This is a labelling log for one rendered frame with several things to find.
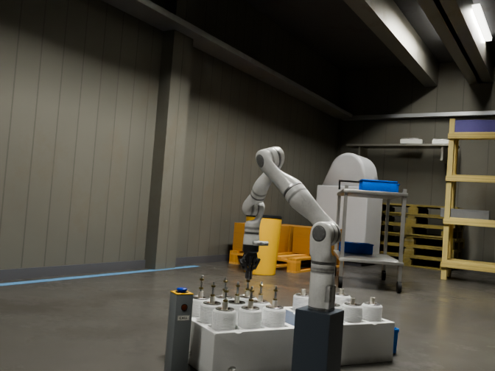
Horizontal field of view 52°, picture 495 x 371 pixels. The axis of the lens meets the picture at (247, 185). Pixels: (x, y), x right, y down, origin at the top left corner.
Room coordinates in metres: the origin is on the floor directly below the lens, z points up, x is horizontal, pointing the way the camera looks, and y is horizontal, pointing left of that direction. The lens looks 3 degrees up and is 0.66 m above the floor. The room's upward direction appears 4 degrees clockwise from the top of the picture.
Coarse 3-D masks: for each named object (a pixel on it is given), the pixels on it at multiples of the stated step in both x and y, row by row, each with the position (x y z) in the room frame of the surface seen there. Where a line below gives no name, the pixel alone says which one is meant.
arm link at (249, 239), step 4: (244, 236) 2.35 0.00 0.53; (248, 236) 2.33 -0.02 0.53; (252, 236) 2.32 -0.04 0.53; (256, 236) 2.33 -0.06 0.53; (244, 240) 2.34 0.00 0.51; (248, 240) 2.32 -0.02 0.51; (252, 240) 2.32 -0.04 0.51; (256, 240) 2.33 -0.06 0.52; (248, 244) 2.32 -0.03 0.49; (252, 244) 2.32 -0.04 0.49; (256, 244) 2.28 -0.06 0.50; (260, 244) 2.29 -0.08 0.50; (264, 244) 2.32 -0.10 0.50
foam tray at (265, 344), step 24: (192, 336) 2.10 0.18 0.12; (216, 336) 1.94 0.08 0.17; (240, 336) 1.99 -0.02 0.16; (264, 336) 2.04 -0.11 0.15; (288, 336) 2.10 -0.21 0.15; (192, 360) 2.09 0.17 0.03; (216, 360) 1.94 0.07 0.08; (240, 360) 1.99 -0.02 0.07; (264, 360) 2.05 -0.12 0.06; (288, 360) 2.11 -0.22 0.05
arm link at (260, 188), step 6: (276, 150) 2.11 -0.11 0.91; (282, 150) 2.12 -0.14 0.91; (282, 156) 2.11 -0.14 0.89; (282, 162) 2.12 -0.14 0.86; (264, 174) 2.21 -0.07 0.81; (258, 180) 2.23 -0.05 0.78; (264, 180) 2.21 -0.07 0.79; (270, 180) 2.21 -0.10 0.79; (258, 186) 2.23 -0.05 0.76; (264, 186) 2.22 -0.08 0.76; (252, 192) 2.27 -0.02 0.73; (258, 192) 2.24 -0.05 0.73; (264, 192) 2.24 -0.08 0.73; (258, 198) 2.26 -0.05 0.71
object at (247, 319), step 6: (240, 312) 2.07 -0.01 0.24; (246, 312) 2.05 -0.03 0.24; (252, 312) 2.05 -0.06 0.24; (258, 312) 2.06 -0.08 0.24; (240, 318) 2.07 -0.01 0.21; (246, 318) 2.05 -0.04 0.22; (252, 318) 2.05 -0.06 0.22; (258, 318) 2.06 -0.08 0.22; (240, 324) 2.07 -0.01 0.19; (246, 324) 2.05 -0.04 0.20; (252, 324) 2.05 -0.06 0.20; (258, 324) 2.06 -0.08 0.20
